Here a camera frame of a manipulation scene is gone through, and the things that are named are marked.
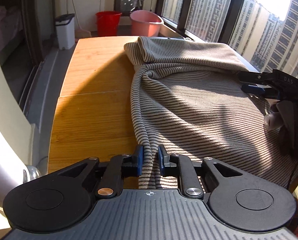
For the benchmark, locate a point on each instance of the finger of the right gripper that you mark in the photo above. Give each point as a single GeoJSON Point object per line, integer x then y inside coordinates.
{"type": "Point", "coordinates": [251, 89]}
{"type": "Point", "coordinates": [250, 77]}

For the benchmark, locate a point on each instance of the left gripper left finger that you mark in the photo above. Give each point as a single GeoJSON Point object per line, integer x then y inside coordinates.
{"type": "Point", "coordinates": [120, 167]}

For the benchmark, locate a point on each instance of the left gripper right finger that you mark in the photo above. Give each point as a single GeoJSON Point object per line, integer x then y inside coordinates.
{"type": "Point", "coordinates": [182, 168]}

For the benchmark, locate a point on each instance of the striped beige knit garment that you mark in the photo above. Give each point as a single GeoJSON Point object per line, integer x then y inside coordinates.
{"type": "Point", "coordinates": [186, 96]}

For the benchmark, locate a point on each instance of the wooden folding table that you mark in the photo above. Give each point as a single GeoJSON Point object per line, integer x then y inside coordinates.
{"type": "Point", "coordinates": [95, 120]}

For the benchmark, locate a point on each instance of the right hand holding gripper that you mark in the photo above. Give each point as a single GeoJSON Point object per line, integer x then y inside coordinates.
{"type": "Point", "coordinates": [273, 120]}

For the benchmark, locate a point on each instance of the pink plastic bucket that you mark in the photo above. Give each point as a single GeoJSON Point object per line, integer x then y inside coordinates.
{"type": "Point", "coordinates": [145, 23]}

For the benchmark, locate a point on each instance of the red plastic bucket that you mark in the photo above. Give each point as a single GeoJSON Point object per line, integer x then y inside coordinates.
{"type": "Point", "coordinates": [107, 23]}

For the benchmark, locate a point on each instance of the white trash bin black lid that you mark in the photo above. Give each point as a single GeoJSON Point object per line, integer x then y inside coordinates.
{"type": "Point", "coordinates": [65, 31]}

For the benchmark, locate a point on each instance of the bed with pink quilt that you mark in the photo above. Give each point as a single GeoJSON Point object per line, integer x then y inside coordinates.
{"type": "Point", "coordinates": [10, 24]}

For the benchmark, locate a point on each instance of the broom with pink handle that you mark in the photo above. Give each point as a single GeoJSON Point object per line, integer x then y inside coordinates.
{"type": "Point", "coordinates": [80, 32]}

